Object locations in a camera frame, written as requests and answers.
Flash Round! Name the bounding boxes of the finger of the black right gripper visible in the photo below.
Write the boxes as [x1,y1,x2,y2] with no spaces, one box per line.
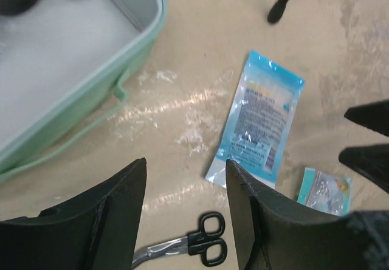
[344,100,389,136]
[339,144,389,193]

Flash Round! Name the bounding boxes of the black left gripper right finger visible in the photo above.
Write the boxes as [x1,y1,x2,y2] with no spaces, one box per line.
[225,160,388,269]

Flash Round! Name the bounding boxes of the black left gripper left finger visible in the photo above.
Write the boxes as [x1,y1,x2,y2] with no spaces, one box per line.
[1,158,146,269]

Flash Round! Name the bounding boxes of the light blue foil pouch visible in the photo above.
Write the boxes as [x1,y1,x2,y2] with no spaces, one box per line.
[205,50,305,188]

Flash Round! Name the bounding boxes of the mint green medicine case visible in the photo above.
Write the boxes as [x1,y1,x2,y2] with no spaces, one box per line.
[1,0,167,180]

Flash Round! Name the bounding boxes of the teal header clear packet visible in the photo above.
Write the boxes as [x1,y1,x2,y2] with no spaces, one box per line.
[297,168,352,216]

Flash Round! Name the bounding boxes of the black music stand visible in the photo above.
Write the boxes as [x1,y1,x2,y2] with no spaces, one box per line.
[267,0,289,24]

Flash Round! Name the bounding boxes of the black handled scissors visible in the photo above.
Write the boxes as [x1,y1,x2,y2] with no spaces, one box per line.
[131,212,228,269]

